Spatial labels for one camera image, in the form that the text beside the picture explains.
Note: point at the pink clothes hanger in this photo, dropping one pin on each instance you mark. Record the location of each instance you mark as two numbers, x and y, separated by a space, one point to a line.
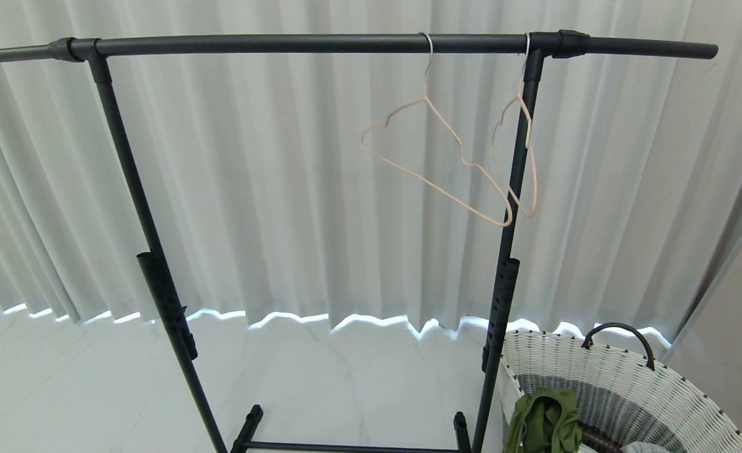
432 187
527 123

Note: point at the pale grey shorts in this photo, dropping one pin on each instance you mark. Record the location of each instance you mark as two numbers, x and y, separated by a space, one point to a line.
644 448

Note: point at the black clothes rack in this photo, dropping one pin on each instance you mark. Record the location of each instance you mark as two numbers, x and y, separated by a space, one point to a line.
321 44

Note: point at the white laundry basket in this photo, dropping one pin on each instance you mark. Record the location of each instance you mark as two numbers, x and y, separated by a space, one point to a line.
629 358

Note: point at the white curtain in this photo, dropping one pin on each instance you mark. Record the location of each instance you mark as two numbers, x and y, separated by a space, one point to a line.
283 189

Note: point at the green garment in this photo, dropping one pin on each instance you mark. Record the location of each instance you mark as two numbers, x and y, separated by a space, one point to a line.
544 421

